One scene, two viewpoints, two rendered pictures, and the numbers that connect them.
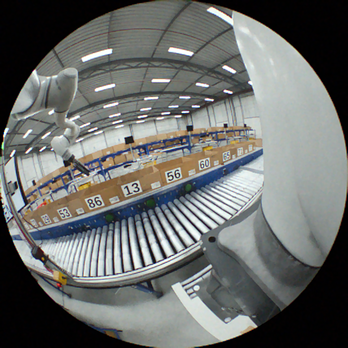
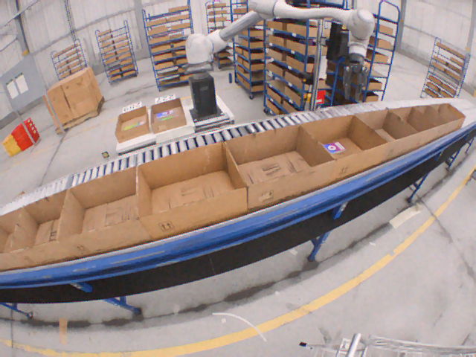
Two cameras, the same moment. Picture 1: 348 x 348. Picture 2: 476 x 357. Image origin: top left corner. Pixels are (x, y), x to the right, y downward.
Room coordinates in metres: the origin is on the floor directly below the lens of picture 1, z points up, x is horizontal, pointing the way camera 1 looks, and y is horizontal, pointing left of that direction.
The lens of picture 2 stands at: (1.60, 0.24, 1.58)
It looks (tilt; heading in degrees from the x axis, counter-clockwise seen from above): 46 degrees down; 185
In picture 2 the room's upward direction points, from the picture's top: 4 degrees counter-clockwise
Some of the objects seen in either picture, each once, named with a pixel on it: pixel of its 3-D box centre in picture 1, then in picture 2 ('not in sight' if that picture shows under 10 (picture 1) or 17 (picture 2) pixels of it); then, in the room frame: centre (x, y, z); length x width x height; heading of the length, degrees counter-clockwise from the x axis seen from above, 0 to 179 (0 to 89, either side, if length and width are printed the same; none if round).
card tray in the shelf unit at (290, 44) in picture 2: not in sight; (307, 46); (-0.76, 0.89, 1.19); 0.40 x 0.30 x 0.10; 21
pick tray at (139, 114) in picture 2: not in sight; (132, 123); (0.16, -0.77, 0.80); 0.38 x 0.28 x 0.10; 24
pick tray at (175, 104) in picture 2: not in sight; (167, 114); (0.08, -0.46, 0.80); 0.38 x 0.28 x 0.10; 21
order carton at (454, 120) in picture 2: (31, 220); (442, 118); (0.22, 2.19, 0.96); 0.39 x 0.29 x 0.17; 111
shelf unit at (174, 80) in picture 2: not in sight; (172, 44); (-2.98, -1.38, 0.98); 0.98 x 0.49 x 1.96; 108
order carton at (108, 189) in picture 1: (103, 193); (342, 146); (0.78, 0.72, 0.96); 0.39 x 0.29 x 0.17; 111
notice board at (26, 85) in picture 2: not in sight; (30, 104); (-1.20, -4.34, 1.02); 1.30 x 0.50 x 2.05; 99
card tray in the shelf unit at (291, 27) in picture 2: not in sight; (308, 30); (-0.75, 0.89, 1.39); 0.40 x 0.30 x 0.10; 20
